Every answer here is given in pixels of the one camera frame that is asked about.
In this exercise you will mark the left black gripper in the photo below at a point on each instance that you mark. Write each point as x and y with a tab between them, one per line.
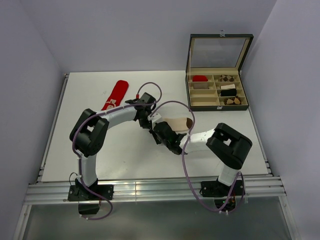
145	125

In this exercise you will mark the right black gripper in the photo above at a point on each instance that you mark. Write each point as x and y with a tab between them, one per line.
152	131

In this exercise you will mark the beige sock brown toe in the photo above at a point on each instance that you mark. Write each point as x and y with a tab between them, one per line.
180	124

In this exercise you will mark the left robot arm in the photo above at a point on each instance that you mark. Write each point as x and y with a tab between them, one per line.
89	133

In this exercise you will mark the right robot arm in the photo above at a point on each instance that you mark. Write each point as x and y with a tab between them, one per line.
229	145

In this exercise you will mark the red sock white pattern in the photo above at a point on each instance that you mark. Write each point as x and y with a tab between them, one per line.
117	95

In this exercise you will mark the rolled red sock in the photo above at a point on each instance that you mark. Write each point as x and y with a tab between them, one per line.
199	78

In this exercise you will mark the black compartment storage box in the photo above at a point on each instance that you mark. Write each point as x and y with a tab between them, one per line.
213	55

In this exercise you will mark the rolled checkered sock lower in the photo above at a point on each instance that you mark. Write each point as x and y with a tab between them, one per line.
236	100

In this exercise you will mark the rolled checkered sock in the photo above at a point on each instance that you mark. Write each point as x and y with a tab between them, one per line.
236	100
226	78

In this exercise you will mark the rolled checkered sock upper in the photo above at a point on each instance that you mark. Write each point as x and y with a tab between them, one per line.
226	78

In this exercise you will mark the rolled white black sock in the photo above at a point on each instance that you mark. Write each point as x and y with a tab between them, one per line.
228	87

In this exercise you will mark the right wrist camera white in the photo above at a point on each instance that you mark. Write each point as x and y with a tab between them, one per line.
155	118

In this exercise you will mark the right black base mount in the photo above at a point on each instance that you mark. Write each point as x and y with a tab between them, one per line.
217	190

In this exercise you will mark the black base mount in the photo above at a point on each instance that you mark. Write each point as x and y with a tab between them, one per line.
89	203
217	190

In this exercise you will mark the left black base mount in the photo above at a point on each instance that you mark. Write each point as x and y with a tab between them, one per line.
89	203

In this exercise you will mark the aluminium frame rail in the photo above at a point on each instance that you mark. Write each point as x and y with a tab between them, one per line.
175	189

